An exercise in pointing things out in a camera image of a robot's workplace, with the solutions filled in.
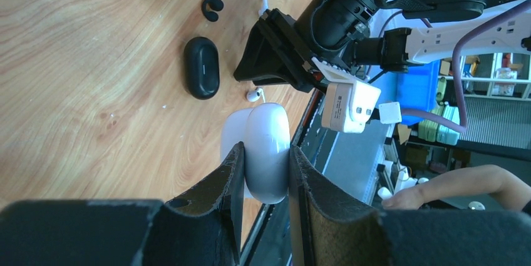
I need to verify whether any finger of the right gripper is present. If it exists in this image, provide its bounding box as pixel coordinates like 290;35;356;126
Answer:
234;19;309;86

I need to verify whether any blue bin in background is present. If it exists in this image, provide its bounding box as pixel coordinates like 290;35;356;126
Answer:
373;61;440;112

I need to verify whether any white earbud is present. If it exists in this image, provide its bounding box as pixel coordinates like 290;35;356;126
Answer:
258;0;269;17
245;87;266;103

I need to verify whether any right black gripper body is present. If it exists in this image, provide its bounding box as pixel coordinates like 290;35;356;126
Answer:
263;0;374;92

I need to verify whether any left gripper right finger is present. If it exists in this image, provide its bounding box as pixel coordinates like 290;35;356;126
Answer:
289;146;530;265

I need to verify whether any white earbud charging case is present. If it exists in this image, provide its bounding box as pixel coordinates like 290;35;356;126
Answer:
220;103;291;204

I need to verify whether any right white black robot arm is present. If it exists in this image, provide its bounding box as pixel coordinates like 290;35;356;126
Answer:
234;0;516;92

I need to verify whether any black earbud charging case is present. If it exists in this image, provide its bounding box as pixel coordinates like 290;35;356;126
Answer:
184;36;220;100

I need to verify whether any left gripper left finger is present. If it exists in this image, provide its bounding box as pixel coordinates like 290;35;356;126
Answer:
1;143;244;265

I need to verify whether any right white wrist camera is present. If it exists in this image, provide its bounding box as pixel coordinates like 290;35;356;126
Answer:
311;57;381;133

